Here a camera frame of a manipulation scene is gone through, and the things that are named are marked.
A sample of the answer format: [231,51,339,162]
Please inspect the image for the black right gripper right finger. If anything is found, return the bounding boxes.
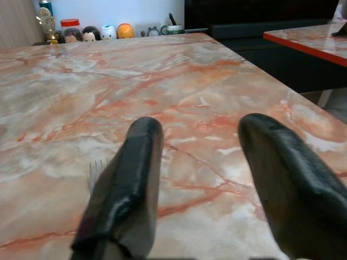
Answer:
[237,113,347,260]

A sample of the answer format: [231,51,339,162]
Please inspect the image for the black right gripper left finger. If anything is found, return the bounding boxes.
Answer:
[69,116,165,260]

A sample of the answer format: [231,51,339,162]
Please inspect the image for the silver metal fork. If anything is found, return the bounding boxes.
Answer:
[89,159,111,191]

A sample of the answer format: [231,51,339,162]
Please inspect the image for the black TV stand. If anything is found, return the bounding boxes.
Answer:
[208,18,347,94]

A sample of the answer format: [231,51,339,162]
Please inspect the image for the orange round plush toy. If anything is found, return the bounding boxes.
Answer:
[116,23,136,40]

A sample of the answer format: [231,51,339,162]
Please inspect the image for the white duck plush toy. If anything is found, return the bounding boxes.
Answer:
[100,24,118,41]

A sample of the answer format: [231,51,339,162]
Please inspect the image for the black-eared mouse plush toy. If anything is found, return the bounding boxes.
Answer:
[82,25,101,43]

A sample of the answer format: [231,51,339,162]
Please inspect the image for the green and white mug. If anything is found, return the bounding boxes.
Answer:
[160,24,183,35]

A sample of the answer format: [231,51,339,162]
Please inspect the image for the clear jar with red lid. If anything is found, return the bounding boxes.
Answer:
[60,18,83,44]

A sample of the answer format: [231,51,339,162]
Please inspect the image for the black television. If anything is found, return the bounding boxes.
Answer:
[184,0,339,30]

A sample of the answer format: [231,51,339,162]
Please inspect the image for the gold trophy figure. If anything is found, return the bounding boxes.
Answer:
[35,7,59,46]

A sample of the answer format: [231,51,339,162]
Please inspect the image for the blue can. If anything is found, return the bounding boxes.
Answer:
[38,0,54,16]

